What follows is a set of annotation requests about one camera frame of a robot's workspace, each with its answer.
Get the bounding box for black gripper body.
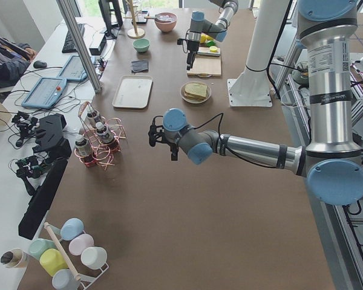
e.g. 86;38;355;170
167;141;179;157
187;40;198;63

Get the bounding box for bread slice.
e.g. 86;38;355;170
184;83;207;95

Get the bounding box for white round plate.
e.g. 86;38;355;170
180;82;211;104

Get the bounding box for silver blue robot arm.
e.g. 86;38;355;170
178;0;238;70
159;1;363;205

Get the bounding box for cream rabbit tray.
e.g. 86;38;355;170
112;75;152;109

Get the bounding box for whole yellow lemon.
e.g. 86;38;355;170
200;34;207;44

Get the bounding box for wooden cutting board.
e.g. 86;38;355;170
186;47;221;77

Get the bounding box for green lime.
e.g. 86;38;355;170
205;40;217;47

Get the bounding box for pink bowl with ice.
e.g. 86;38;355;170
155;12;177;33

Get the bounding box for toast slice on plate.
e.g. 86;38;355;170
183;92;207;102

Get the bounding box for steel ice scoop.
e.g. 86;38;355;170
144;14;163;21

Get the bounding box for grey folded cloth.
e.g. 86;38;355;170
131;59;149;73

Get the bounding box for green ceramic bowl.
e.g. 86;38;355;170
132;38;150;53

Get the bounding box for wooden mug tree stand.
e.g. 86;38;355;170
125;0;145;39

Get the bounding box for black monitor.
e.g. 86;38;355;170
98;0;123;39

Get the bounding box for tea bottle back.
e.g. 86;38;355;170
87;111;102;127

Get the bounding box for blue teach pendant far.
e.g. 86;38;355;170
57;55;87;82

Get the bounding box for blue teach pendant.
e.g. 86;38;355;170
57;55;87;82
21;77;67;109

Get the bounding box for black keyboard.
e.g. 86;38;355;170
62;24;85;53

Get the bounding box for white cup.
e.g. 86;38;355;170
80;246;108;269

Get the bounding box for pink cup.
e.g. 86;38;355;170
68;233;94;256

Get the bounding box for blue teach pendant near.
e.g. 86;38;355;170
21;77;67;109

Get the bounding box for white cup rack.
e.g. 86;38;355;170
44;222;110;289

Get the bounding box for black computer mouse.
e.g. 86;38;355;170
33;60;48;69

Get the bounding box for yellow cup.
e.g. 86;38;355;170
39;248;68;277

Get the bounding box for mint green cup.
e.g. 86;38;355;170
28;238;56;261

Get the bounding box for grey blue cup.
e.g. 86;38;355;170
52;269;80;290

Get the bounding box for seated person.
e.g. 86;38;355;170
0;36;37;88

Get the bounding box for paper cup with metal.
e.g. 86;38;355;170
0;248;28;268

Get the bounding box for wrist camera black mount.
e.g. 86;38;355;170
148;115;164;147
177;30;189;54

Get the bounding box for steel handled knife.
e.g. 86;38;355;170
197;51;221;57

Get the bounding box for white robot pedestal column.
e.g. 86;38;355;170
227;0;292;107

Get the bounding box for copper wire bottle rack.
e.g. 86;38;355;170
74;101;127;170

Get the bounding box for aluminium frame post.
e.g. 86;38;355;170
56;0;102;94

